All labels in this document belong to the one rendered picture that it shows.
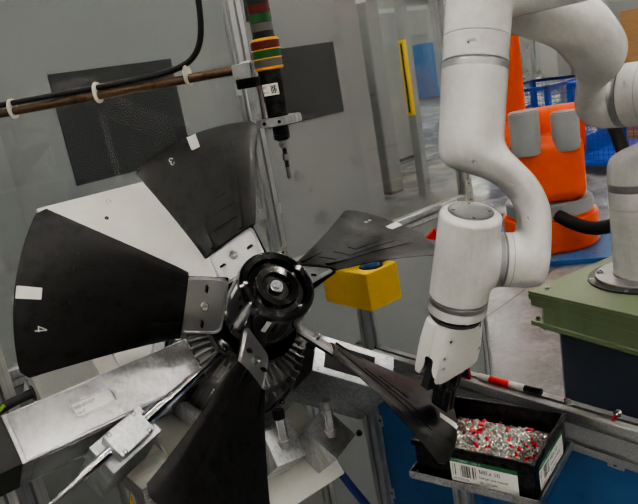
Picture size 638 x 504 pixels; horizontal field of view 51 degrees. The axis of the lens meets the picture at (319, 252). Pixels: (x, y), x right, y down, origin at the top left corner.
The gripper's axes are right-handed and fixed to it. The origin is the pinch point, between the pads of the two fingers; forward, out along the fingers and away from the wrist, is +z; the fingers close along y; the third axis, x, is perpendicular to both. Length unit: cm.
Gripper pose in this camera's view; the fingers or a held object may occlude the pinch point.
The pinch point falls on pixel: (443, 396)
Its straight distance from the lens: 108.3
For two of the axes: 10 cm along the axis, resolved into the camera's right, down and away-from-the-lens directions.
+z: -0.3, 8.8, 4.7
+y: -7.6, 2.9, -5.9
